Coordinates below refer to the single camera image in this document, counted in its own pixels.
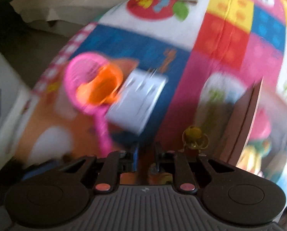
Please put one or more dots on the pink toy racket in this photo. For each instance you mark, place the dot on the pink toy racket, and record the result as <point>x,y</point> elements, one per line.
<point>72,77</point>

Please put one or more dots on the orange toy cup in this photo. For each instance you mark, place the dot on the orange toy cup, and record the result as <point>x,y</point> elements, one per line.
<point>102,84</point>

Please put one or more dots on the pink cardboard box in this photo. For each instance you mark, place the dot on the pink cardboard box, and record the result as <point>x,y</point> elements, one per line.
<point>246,125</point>

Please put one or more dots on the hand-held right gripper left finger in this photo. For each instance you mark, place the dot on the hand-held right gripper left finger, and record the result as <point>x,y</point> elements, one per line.
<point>135,160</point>

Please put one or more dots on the white card box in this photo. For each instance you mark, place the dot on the white card box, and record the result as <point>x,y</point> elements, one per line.
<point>133,105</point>

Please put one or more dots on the blue white wipes pack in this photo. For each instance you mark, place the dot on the blue white wipes pack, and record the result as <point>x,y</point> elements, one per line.
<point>282,163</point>

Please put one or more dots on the pink gold cupcake toy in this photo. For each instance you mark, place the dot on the pink gold cupcake toy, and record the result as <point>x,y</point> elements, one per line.
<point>263,125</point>

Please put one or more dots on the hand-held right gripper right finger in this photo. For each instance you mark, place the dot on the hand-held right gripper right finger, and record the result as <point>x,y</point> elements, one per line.
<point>157,160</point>

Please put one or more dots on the colourful cartoon play mat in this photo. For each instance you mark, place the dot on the colourful cartoon play mat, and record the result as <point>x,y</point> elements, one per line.
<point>205,65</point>

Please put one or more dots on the beige bed sheet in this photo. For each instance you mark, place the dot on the beige bed sheet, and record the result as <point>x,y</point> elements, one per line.
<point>73,9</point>

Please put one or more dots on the white cardboard box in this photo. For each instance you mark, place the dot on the white cardboard box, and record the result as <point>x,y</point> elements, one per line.
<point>4,89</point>

